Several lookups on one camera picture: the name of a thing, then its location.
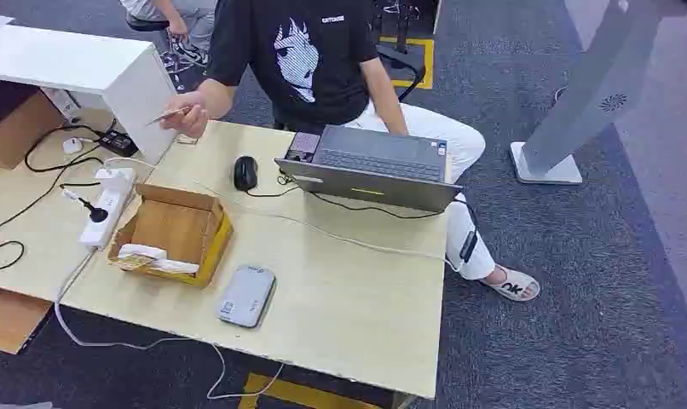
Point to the small white adapter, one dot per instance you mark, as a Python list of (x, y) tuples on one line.
[(72, 145)]

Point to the black plug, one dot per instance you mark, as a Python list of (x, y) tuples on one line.
[(98, 214)]

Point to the black stool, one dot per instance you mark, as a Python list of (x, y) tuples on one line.
[(146, 25)]

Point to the pale card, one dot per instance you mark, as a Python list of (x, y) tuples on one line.
[(170, 115)]

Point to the wooden box with yellow side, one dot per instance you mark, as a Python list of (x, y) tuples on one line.
[(174, 226)]

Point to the black power adapter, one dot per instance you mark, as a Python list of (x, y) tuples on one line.
[(118, 143)]

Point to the white sandal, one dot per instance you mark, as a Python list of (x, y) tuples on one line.
[(516, 287)]

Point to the black computer mouse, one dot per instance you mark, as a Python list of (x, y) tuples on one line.
[(245, 173)]

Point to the white cabinet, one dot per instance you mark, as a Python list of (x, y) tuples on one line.
[(72, 59)]

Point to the brown cardboard box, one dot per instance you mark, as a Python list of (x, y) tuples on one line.
[(16, 132)]

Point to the person in background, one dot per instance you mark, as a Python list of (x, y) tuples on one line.
[(191, 17)]

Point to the flat brown cardboard sheet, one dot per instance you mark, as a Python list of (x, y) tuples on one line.
[(10, 319)]

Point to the black chair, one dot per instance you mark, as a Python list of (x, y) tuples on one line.
[(414, 69)]

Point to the white power strip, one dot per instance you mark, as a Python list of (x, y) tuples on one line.
[(107, 209)]

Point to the person's right hand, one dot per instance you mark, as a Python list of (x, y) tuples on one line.
[(190, 121)]

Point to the grey laptop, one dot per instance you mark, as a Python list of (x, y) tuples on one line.
[(377, 189)]

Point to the yellow floor tape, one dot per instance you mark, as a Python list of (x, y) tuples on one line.
[(429, 62), (298, 392)]

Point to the grey kiosk stand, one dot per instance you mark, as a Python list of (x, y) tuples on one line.
[(597, 84)]

